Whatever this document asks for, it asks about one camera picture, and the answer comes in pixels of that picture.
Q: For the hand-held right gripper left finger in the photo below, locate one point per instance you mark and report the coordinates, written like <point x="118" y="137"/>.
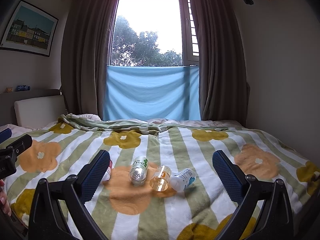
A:
<point x="93" y="177"/>

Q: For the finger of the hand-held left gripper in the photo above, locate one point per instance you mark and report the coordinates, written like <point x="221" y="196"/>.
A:
<point x="5" y="134"/>
<point x="21" y="143"/>

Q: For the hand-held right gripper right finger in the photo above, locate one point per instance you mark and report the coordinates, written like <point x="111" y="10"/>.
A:
<point x="228" y="177"/>

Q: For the clear orange plastic cup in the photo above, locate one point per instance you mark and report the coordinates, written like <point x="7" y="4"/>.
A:
<point x="160" y="178"/>

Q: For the person's left hand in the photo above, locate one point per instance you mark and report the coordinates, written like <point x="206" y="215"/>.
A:
<point x="4" y="200"/>

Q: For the bottle with red label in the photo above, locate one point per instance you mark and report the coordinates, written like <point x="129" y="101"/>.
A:
<point x="107" y="171"/>

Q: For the white padded headboard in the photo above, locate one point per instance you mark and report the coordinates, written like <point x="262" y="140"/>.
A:
<point x="37" y="111"/>

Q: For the clear bottle with green label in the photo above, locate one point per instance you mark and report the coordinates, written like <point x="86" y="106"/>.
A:
<point x="138" y="171"/>

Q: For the small orange figurine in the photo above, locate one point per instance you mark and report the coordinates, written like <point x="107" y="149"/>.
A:
<point x="9" y="89"/>

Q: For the white bottle with blue label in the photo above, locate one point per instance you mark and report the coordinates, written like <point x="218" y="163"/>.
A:
<point x="182" y="178"/>

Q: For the grey headboard shelf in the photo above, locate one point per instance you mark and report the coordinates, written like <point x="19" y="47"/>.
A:
<point x="30" y="91"/>

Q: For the floral striped blanket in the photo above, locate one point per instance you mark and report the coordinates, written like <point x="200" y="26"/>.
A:
<point x="175" y="155"/>

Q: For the light blue cloth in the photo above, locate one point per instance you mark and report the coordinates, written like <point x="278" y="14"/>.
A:
<point x="152" y="92"/>

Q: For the framed picture of houses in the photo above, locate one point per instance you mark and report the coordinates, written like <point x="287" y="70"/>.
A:
<point x="28" y="28"/>

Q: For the brown curtain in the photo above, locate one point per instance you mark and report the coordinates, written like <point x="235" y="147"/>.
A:
<point x="87" y="55"/>
<point x="220" y="55"/>

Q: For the white framed window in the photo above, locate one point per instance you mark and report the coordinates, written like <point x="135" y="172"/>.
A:
<point x="150" y="27"/>

